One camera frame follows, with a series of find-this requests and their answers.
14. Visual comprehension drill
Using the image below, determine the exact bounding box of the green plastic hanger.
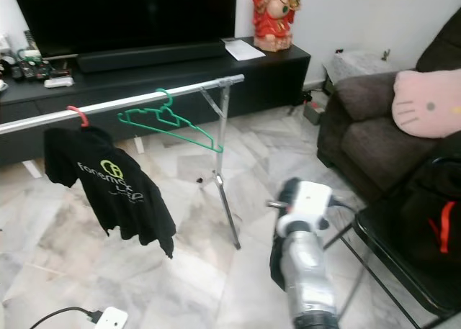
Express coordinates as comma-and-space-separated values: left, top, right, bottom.
117, 88, 224, 155

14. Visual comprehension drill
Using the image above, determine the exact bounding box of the dark brown fabric sofa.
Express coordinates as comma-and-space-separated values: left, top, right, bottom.
317, 9, 461, 207

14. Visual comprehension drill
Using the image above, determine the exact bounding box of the black folding chair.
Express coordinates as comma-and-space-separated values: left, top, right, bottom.
331, 153, 461, 329

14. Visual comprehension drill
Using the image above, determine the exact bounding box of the black TV console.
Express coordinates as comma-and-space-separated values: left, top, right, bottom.
0, 42, 312, 168

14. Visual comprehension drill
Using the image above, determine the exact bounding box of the black glossy bag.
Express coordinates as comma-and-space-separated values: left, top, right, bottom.
400, 156, 461, 272

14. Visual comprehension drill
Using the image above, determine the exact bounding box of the lace covered side table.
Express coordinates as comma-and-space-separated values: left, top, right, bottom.
323, 50, 400, 85

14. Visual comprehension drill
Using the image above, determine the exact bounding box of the white paper sheet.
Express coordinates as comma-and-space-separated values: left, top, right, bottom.
223, 39, 267, 61

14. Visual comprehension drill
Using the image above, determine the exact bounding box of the pink cat face pillow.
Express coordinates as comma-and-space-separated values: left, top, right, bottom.
391, 70, 461, 139

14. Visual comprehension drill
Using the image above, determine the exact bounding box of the red gold statue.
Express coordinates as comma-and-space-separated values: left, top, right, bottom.
252, 0, 302, 53

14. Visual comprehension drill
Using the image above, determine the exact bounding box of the silver metal clothes rack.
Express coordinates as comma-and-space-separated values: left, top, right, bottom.
0, 73, 246, 251

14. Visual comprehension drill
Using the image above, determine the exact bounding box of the black soundbar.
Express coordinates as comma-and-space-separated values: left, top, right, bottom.
76, 40, 228, 74

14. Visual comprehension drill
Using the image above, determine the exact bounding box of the white remote control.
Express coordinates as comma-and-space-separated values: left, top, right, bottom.
43, 76, 74, 89

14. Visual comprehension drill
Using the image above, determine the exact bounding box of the black flat television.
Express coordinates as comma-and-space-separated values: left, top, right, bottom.
9, 0, 237, 56

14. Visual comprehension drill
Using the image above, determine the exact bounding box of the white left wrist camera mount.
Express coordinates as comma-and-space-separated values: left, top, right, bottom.
95, 306, 129, 329

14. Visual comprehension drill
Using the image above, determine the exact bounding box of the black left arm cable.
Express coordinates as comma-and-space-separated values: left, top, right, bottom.
29, 306, 103, 329

